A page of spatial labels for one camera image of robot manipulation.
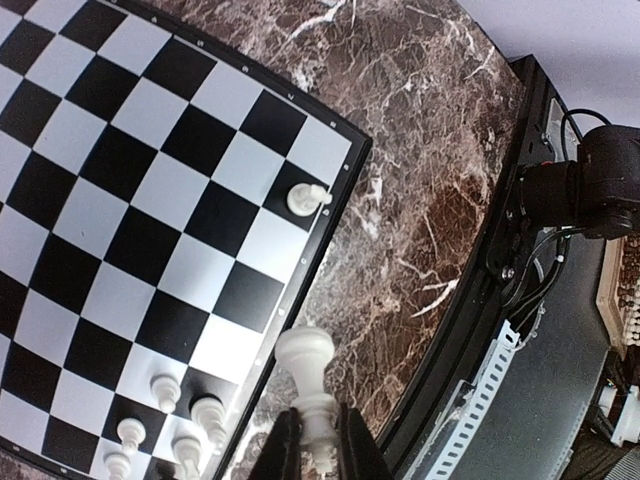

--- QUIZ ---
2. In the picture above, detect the white slotted cable duct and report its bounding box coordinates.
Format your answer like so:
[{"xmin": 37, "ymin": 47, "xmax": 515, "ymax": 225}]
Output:
[{"xmin": 406, "ymin": 321, "xmax": 520, "ymax": 479}]

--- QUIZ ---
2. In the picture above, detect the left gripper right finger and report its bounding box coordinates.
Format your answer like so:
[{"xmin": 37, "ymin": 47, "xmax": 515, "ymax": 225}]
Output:
[{"xmin": 337, "ymin": 403, "xmax": 393, "ymax": 480}]

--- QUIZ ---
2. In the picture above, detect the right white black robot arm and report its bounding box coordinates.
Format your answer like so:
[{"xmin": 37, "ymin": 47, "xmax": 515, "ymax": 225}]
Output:
[{"xmin": 518, "ymin": 125, "xmax": 639, "ymax": 240}]

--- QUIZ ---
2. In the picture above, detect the black white chessboard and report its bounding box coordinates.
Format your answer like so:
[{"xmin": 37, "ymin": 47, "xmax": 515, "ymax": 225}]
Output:
[{"xmin": 1, "ymin": 1, "xmax": 371, "ymax": 479}]

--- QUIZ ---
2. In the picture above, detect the white rook corner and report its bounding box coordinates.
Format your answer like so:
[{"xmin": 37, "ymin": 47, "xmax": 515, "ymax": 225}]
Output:
[{"xmin": 173, "ymin": 436, "xmax": 203, "ymax": 480}]

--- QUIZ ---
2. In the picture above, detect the black front rail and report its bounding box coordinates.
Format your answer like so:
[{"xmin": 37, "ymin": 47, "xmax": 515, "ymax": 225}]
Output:
[{"xmin": 380, "ymin": 55, "xmax": 557, "ymax": 479}]

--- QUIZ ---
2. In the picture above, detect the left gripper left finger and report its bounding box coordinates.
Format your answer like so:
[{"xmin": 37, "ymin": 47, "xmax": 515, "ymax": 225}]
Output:
[{"xmin": 248, "ymin": 408, "xmax": 302, "ymax": 480}]

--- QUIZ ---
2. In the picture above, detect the white pawn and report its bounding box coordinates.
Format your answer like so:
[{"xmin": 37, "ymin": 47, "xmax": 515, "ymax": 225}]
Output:
[
  {"xmin": 117, "ymin": 418, "xmax": 146, "ymax": 456},
  {"xmin": 104, "ymin": 452, "xmax": 132, "ymax": 480}
]

